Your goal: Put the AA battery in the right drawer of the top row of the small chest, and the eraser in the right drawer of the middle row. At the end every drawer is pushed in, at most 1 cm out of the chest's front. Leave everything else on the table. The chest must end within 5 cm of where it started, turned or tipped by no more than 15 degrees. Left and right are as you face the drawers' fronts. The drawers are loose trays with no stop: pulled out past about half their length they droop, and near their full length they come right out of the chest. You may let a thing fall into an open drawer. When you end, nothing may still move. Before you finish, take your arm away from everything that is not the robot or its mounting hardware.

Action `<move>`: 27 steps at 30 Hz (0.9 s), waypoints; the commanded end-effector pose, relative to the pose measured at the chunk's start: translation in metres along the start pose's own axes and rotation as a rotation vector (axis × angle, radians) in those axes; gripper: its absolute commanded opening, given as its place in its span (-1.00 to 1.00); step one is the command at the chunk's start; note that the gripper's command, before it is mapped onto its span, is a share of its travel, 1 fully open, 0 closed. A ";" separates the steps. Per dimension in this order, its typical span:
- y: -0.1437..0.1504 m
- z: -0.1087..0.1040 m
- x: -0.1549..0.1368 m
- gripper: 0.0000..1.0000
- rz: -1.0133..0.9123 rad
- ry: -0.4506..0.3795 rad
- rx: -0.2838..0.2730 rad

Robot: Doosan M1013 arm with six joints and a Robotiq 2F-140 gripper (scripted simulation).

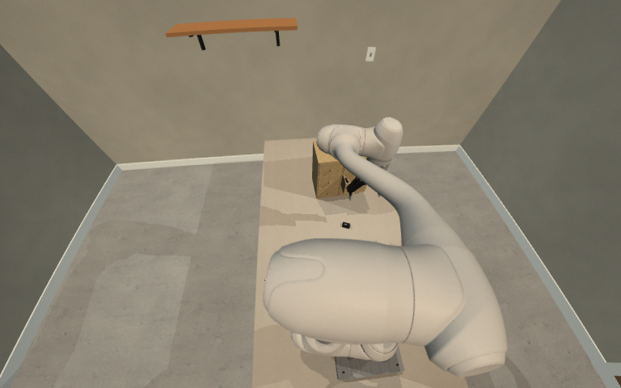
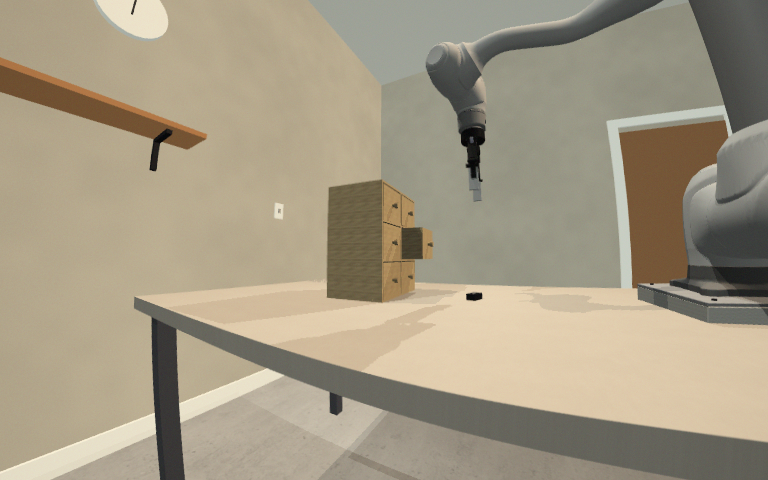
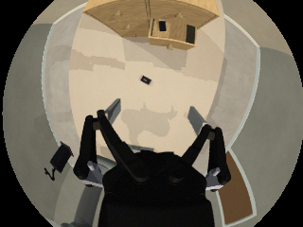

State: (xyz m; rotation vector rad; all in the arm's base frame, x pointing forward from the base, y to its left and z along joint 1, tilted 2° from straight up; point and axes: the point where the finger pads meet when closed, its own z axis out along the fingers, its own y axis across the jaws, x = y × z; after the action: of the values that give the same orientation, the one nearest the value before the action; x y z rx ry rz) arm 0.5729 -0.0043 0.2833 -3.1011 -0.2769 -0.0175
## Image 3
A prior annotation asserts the small wooden chest of drawers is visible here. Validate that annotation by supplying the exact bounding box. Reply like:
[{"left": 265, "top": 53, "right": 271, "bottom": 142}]
[{"left": 82, "top": 0, "right": 220, "bottom": 37}]

